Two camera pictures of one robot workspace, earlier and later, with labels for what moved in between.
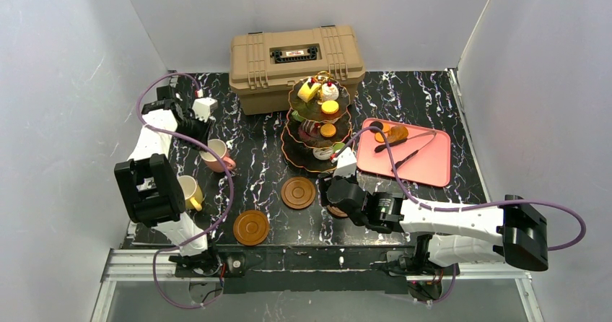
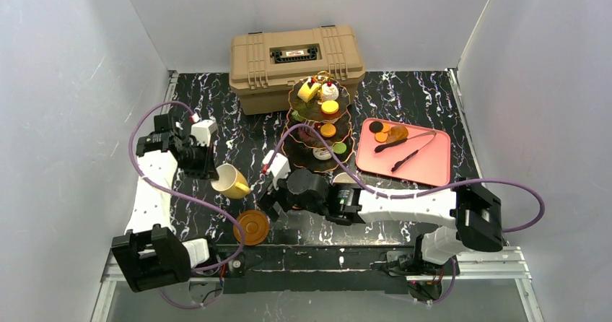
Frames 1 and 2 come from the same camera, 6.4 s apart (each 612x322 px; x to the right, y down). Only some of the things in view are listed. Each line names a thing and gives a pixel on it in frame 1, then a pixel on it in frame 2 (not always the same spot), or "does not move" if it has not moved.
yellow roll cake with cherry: (307, 93) does not move
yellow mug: (193, 192) -> (232, 183)
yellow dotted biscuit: (328, 130) does not move
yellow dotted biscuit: (330, 107) does not move
